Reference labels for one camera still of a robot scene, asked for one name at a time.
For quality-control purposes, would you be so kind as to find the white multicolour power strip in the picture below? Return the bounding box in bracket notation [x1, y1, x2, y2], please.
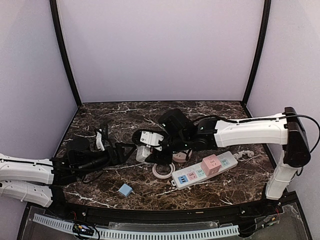
[171, 151, 238, 190]

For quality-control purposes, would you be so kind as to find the pink cube socket adapter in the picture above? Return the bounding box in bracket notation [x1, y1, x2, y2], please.
[200, 154, 222, 177]

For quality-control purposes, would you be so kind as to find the white plug adapter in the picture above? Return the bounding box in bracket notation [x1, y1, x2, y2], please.
[135, 146, 151, 164]

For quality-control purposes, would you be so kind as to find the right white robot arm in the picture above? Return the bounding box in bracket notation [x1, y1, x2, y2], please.
[138, 107, 312, 200]

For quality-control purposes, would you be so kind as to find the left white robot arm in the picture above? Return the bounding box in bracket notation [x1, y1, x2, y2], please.
[0, 137, 136, 208]

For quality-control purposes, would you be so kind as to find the blue plug adapter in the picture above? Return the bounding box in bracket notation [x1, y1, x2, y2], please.
[118, 183, 133, 198]

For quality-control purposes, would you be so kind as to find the pink round power socket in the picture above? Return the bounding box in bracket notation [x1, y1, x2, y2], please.
[172, 152, 189, 163]

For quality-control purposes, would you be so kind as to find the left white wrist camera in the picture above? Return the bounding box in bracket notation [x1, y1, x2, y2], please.
[95, 123, 108, 151]

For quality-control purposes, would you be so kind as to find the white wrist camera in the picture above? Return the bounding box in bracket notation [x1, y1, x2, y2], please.
[138, 130, 164, 151]
[95, 123, 108, 151]

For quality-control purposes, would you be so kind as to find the pink coiled cable with plug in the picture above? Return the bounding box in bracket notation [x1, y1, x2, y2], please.
[151, 162, 177, 180]

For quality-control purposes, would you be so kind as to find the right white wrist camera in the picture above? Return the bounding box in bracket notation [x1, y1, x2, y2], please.
[138, 130, 164, 151]

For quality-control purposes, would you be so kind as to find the white power strip cable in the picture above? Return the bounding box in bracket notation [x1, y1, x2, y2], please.
[233, 149, 253, 160]

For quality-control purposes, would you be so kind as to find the black front rail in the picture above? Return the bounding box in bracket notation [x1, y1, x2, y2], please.
[62, 200, 277, 224]

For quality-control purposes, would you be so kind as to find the white slotted cable duct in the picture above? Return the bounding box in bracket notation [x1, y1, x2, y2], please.
[32, 213, 240, 240]

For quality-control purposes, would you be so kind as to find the left black frame post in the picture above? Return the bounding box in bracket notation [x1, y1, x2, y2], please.
[49, 0, 82, 108]

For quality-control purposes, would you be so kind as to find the black frame post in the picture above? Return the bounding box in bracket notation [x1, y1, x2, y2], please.
[49, 0, 82, 108]
[241, 0, 272, 107]

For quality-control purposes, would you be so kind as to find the right black frame post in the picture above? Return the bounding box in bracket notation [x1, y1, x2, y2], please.
[241, 0, 272, 107]

